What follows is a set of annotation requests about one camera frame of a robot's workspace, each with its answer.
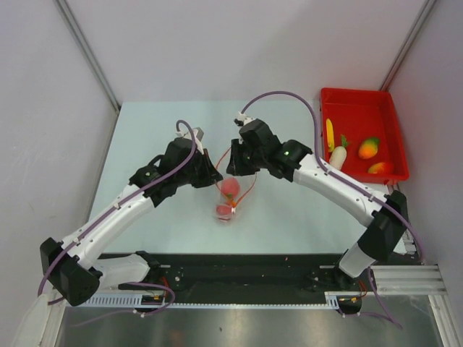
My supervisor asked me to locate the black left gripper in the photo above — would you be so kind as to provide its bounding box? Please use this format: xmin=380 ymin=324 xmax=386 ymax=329
xmin=176 ymin=148 xmax=223 ymax=189

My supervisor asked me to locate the pink fake peach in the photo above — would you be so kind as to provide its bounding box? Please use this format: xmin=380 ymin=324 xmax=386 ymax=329
xmin=220 ymin=177 xmax=241 ymax=199

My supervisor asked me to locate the clear zip top bag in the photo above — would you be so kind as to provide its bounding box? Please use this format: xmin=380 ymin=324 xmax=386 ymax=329
xmin=211 ymin=146 xmax=260 ymax=225

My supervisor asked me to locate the yellow fake banana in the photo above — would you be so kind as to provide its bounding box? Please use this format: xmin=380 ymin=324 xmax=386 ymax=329
xmin=326 ymin=119 xmax=335 ymax=153

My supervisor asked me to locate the white fake radish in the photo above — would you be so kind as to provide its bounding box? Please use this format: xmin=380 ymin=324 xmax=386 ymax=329
xmin=329 ymin=134 xmax=350 ymax=170

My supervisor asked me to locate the green orange fake fruit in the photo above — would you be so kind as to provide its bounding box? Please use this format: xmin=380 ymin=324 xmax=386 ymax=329
xmin=357 ymin=137 xmax=380 ymax=160

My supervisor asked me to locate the orange red fake mango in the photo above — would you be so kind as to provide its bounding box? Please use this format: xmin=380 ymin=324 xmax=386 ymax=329
xmin=368 ymin=162 xmax=394 ymax=175

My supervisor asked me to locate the red fake tomato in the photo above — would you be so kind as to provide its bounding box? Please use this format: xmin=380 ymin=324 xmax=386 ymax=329
xmin=216 ymin=205 xmax=234 ymax=221

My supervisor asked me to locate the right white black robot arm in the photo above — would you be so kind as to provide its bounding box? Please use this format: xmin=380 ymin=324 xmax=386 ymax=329
xmin=226 ymin=116 xmax=408 ymax=290

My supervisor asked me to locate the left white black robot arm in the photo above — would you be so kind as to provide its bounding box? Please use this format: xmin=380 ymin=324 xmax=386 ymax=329
xmin=40 ymin=128 xmax=223 ymax=307

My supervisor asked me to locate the red plastic tray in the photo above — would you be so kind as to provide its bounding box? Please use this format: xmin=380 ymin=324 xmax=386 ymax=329
xmin=320 ymin=87 xmax=409 ymax=185

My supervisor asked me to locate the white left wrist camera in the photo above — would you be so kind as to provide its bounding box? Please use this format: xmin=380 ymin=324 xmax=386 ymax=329
xmin=176 ymin=127 xmax=204 ymax=154

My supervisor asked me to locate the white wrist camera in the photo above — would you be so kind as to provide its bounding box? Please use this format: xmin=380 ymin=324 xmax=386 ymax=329
xmin=176 ymin=127 xmax=204 ymax=154
xmin=234 ymin=112 xmax=255 ymax=127

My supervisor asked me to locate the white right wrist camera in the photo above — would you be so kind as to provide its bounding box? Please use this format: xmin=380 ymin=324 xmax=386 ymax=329
xmin=234 ymin=112 xmax=255 ymax=127

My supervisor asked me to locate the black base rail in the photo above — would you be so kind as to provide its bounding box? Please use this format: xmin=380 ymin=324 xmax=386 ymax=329
xmin=119 ymin=252 xmax=422 ymax=304

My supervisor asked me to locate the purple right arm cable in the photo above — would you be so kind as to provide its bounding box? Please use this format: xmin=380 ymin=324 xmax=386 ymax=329
xmin=240 ymin=90 xmax=422 ymax=330

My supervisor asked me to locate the aluminium frame rail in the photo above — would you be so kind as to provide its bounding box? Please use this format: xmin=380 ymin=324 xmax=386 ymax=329
xmin=372 ymin=265 xmax=447 ymax=296

